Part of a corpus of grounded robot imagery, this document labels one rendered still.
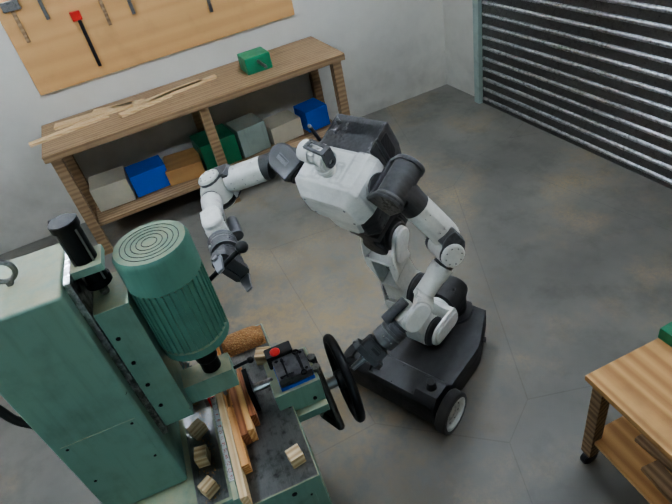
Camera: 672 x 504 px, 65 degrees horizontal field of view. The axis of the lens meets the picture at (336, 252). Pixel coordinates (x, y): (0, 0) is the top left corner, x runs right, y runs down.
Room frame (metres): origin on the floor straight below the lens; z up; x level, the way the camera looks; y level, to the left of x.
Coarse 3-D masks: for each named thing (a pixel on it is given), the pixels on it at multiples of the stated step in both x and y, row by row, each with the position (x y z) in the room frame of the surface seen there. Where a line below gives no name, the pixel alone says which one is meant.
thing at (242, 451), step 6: (228, 396) 1.03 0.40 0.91; (228, 414) 0.94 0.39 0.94; (234, 414) 0.93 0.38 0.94; (234, 420) 0.91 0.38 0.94; (234, 426) 0.89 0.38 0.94; (234, 432) 0.88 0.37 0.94; (234, 438) 0.86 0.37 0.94; (240, 438) 0.85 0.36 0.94; (240, 444) 0.83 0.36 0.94; (240, 450) 0.82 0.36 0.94; (246, 450) 0.83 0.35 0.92; (240, 456) 0.80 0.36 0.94; (246, 456) 0.80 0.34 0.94; (240, 462) 0.78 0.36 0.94; (246, 462) 0.78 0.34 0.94; (246, 468) 0.77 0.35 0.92; (246, 474) 0.77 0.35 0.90
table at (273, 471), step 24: (264, 336) 1.24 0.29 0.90; (240, 360) 1.16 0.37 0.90; (264, 408) 0.96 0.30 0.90; (288, 408) 0.94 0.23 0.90; (312, 408) 0.95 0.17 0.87; (264, 432) 0.88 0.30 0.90; (288, 432) 0.86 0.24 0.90; (264, 456) 0.81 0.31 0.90; (312, 456) 0.78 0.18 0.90; (264, 480) 0.74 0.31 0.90; (288, 480) 0.73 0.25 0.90; (312, 480) 0.72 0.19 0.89
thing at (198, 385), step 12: (228, 360) 1.01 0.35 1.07; (192, 372) 1.00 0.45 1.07; (204, 372) 0.99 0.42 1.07; (216, 372) 0.98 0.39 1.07; (228, 372) 0.98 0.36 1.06; (192, 384) 0.96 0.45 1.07; (204, 384) 0.96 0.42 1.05; (216, 384) 0.97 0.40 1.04; (228, 384) 0.97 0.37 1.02; (192, 396) 0.95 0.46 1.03; (204, 396) 0.96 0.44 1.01
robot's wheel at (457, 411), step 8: (448, 392) 1.37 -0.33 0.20; (456, 392) 1.37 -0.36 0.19; (448, 400) 1.33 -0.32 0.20; (456, 400) 1.33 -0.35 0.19; (464, 400) 1.37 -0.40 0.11; (440, 408) 1.31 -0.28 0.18; (448, 408) 1.30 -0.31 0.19; (456, 408) 1.36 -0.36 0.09; (464, 408) 1.37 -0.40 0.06; (440, 416) 1.29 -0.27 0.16; (448, 416) 1.28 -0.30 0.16; (456, 416) 1.35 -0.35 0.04; (440, 424) 1.27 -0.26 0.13; (448, 424) 1.31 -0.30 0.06; (456, 424) 1.32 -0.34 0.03; (440, 432) 1.27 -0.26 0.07; (448, 432) 1.28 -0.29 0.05
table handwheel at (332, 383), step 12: (324, 336) 1.16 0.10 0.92; (336, 348) 1.07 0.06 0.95; (336, 360) 1.04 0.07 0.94; (336, 372) 1.08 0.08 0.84; (348, 372) 1.00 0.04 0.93; (336, 384) 1.05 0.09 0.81; (348, 384) 0.97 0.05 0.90; (348, 396) 1.07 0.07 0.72; (360, 396) 0.96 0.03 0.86; (360, 408) 0.94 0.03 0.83; (360, 420) 0.94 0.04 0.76
